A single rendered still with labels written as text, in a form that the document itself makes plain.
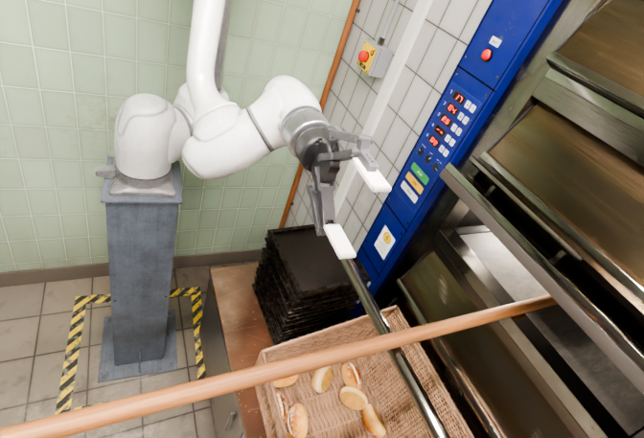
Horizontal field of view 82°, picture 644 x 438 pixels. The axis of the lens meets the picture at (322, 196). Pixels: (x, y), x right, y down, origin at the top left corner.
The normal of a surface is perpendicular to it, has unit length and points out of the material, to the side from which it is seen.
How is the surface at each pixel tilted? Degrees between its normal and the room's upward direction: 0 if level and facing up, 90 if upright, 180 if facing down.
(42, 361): 0
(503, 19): 90
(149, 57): 90
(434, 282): 70
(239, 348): 0
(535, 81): 90
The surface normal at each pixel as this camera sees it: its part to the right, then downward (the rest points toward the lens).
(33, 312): 0.30, -0.75
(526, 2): -0.88, 0.02
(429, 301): -0.72, -0.24
